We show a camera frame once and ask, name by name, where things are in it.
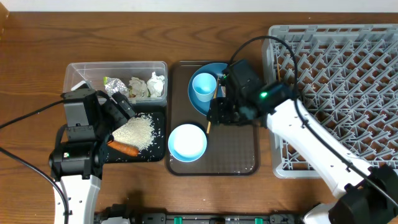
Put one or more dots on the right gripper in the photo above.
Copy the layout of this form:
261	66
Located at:
218	107

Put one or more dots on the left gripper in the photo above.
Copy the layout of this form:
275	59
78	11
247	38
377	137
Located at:
111	108

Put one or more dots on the foil wrapper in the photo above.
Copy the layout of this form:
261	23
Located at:
113	85

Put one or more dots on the white rice pile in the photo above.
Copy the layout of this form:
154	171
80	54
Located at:
138	132

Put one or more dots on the white tissue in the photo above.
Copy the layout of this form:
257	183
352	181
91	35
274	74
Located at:
155	85
138	88

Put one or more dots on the light blue cup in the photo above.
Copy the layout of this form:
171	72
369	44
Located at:
204	86

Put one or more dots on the orange carrot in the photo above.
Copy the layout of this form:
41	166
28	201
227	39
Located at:
124	148

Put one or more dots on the light blue bowl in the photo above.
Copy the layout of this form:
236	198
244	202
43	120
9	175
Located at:
187	143

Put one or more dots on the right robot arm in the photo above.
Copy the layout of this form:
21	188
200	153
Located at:
364	194

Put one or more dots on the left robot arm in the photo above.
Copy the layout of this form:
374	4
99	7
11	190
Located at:
81	150

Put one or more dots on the grey dishwasher rack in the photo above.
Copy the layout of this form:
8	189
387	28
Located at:
347	79

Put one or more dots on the clear plastic bin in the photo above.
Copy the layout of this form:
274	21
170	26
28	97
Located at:
92	73

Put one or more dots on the brown serving tray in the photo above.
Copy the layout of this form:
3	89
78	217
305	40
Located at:
231	150

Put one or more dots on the black plastic tray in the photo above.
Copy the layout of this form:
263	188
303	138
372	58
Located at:
156	151

